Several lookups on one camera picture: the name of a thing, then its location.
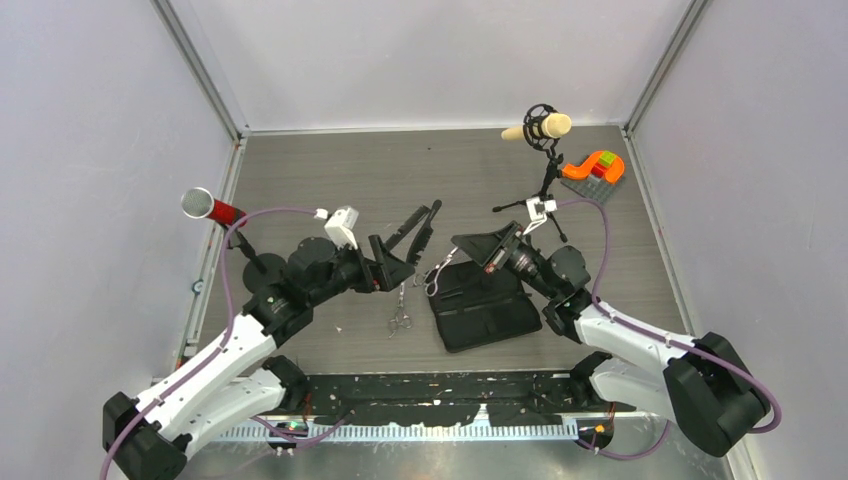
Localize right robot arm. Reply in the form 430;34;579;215
451;222;779;457

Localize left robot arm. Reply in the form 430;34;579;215
100;235;427;479

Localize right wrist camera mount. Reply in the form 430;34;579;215
522;196;557;237

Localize silver scissors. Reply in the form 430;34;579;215
412;247;458;297
388;282;413;339

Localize green lego brick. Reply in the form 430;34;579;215
598;151;619;168

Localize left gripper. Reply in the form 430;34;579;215
309;235;414;307

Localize orange curved toy piece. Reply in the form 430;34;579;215
561;150;626;183

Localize red lego brick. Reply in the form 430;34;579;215
590;163;607;178

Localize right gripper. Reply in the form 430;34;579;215
452;221;560;301

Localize black flat comb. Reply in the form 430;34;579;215
384;205;430;251

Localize black zip tool case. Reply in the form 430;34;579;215
428;261;542;353

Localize red silver microphone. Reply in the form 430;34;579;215
181;187;247;228

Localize beige microphone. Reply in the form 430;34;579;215
501;113;572;142

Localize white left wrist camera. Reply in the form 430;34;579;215
314;206;359;250

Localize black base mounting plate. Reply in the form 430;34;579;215
241;370;637;429

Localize grey lego baseplate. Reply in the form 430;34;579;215
560;176;627;206

